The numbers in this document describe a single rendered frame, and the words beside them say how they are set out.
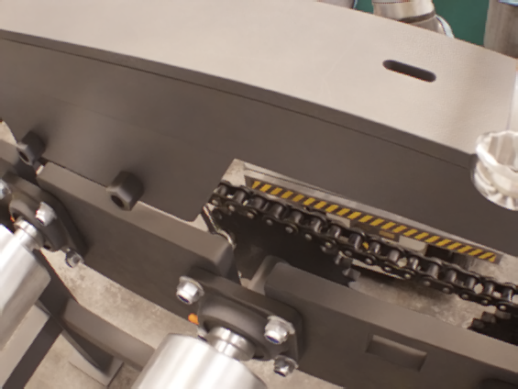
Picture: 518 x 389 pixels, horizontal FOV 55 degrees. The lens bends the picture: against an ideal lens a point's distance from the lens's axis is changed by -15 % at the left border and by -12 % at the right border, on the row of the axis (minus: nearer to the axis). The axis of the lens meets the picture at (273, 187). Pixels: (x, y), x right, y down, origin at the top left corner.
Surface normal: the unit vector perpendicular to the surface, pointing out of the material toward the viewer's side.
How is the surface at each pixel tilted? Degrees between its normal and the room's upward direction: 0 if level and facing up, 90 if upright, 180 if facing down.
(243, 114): 90
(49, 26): 0
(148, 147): 90
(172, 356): 20
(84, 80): 90
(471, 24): 90
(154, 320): 0
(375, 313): 0
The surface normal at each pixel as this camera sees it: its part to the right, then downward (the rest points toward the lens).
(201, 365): 0.05, -0.58
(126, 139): -0.46, 0.71
